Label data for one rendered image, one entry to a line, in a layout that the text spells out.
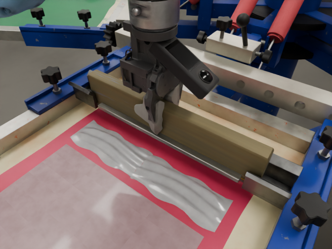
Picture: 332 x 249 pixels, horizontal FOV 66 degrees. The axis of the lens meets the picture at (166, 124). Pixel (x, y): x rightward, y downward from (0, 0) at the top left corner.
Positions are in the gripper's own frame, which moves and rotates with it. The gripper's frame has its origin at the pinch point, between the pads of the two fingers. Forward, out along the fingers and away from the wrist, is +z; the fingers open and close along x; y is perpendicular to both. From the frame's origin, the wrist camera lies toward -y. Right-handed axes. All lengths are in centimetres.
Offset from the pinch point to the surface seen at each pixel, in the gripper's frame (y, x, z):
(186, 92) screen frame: 3.9, -14.2, 2.0
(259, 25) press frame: 0.2, -48.4, -4.2
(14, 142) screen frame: 25.5, 19.5, 4.3
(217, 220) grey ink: -17.3, 9.3, 5.3
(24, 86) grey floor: 199, -52, 100
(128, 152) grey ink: 4.2, 7.3, 4.7
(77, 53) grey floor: 208, -121, 100
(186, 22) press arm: 35, -64, 8
